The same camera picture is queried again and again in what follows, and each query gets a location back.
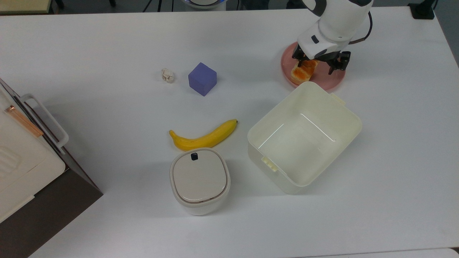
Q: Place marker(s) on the yellow banana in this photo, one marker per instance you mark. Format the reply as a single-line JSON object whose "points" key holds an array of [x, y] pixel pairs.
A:
{"points": [[204, 139]]}

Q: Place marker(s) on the black clamp mount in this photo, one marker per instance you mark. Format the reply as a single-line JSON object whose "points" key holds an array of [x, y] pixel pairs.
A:
{"points": [[422, 9]]}

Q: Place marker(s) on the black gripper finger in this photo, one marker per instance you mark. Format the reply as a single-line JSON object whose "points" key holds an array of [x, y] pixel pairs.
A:
{"points": [[340, 61], [298, 57]]}

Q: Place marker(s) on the white lidded bin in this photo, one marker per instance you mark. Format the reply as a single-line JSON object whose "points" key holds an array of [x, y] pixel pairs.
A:
{"points": [[199, 179]]}

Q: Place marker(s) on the white toaster oven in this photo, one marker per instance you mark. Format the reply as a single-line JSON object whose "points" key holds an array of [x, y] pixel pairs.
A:
{"points": [[25, 172]]}

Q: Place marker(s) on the orange glazed bread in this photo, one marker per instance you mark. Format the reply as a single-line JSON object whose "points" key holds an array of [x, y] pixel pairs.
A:
{"points": [[299, 74]]}

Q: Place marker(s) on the purple cube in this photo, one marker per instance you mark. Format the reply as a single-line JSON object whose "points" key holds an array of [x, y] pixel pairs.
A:
{"points": [[202, 79]]}

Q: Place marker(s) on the copper strip on oven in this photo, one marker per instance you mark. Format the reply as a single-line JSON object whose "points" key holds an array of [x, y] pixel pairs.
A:
{"points": [[23, 121]]}

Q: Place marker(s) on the crumpled white paper ball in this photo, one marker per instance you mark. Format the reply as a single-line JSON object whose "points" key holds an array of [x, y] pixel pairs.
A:
{"points": [[168, 75]]}

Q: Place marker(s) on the cream plastic box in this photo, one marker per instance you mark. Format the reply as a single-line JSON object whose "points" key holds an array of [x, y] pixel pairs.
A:
{"points": [[304, 139]]}

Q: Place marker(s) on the pink plate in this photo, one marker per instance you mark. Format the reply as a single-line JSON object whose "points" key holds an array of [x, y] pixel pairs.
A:
{"points": [[331, 79]]}

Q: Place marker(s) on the yellowish side table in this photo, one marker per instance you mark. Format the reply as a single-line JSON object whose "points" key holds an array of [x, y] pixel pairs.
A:
{"points": [[23, 5]]}

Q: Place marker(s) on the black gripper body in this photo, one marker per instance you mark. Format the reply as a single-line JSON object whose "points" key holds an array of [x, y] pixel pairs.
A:
{"points": [[322, 57]]}

